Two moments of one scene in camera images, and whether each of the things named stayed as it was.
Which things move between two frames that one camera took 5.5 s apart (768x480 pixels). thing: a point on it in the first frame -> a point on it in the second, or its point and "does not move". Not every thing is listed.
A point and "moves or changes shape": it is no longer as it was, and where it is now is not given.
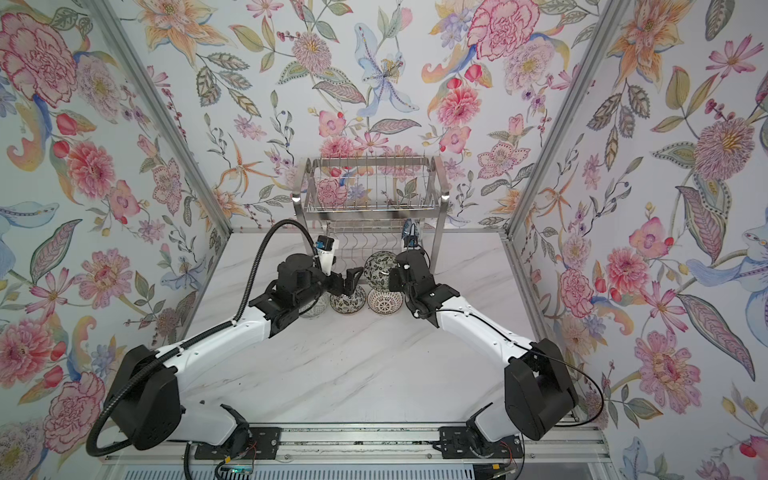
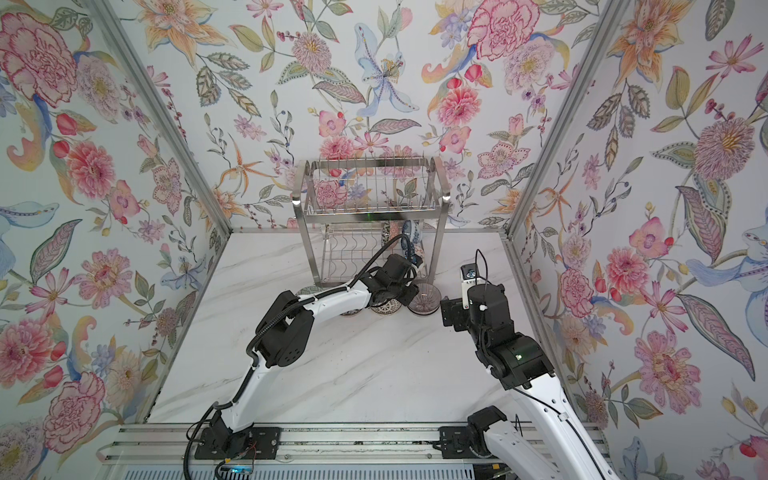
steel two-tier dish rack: [363, 202] does not move
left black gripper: [348, 284] -> [411, 292]
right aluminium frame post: [603, 28] does not move
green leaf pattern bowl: [377, 268] moves or changes shape
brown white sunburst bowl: [386, 303] does not move
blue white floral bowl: [411, 227] does not move
